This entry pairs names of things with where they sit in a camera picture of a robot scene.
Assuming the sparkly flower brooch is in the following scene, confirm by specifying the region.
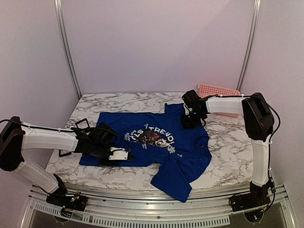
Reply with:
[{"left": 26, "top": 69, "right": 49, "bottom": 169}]
[{"left": 167, "top": 145, "right": 176, "bottom": 154}]

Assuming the black display box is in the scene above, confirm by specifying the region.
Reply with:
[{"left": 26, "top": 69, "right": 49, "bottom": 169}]
[
  {"left": 58, "top": 150, "right": 72, "bottom": 157},
  {"left": 75, "top": 118, "right": 90, "bottom": 129}
]

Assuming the aluminium frame post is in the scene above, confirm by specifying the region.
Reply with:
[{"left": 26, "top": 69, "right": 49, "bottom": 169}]
[
  {"left": 236, "top": 0, "right": 261, "bottom": 92},
  {"left": 54, "top": 0, "right": 82, "bottom": 100}
]

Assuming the pink plastic basket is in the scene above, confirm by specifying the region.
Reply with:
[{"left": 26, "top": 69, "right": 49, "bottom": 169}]
[{"left": 190, "top": 84, "right": 244, "bottom": 120}]

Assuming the near black display box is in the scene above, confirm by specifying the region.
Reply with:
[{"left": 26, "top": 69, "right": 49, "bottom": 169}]
[{"left": 58, "top": 150, "right": 72, "bottom": 157}]

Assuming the far black display box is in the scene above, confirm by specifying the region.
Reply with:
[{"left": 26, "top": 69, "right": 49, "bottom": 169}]
[{"left": 75, "top": 118, "right": 90, "bottom": 129}]

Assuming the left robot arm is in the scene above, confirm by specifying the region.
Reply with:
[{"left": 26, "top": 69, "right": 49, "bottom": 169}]
[{"left": 0, "top": 116, "right": 128, "bottom": 206}]

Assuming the blue printed t-shirt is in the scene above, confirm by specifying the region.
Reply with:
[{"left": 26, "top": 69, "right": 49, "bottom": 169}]
[{"left": 79, "top": 102, "right": 212, "bottom": 203}]

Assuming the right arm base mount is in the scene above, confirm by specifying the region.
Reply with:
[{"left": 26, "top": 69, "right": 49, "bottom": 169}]
[{"left": 228, "top": 186, "right": 276, "bottom": 213}]

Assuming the aluminium front rail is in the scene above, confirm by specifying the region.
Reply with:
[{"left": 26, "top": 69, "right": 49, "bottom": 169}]
[{"left": 20, "top": 184, "right": 296, "bottom": 228}]

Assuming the right aluminium frame post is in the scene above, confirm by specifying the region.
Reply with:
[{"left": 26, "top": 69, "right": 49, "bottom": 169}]
[{"left": 236, "top": 0, "right": 261, "bottom": 92}]

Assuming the left aluminium frame post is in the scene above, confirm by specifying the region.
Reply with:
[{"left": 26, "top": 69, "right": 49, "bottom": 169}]
[{"left": 54, "top": 0, "right": 82, "bottom": 100}]

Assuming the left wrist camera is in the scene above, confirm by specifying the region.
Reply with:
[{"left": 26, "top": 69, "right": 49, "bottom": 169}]
[{"left": 109, "top": 147, "right": 133, "bottom": 161}]

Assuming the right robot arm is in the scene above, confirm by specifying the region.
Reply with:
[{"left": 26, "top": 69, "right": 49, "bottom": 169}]
[{"left": 180, "top": 90, "right": 279, "bottom": 207}]

